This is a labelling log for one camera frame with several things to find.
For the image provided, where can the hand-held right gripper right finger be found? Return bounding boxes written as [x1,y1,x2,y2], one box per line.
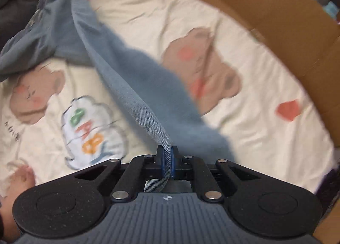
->
[171,146,260,202]

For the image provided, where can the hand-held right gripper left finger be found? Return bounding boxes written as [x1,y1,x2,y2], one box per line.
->
[74,145,166,202]

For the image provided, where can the blue denim jeans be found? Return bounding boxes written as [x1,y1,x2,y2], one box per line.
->
[0,0,236,194]

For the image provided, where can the cream bear print blanket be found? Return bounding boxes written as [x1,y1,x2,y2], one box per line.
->
[0,0,336,199]

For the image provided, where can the person's bare leg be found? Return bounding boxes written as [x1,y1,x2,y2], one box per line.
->
[0,170,35,242]

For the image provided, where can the brown cardboard sheet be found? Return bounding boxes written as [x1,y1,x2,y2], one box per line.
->
[186,0,340,244]

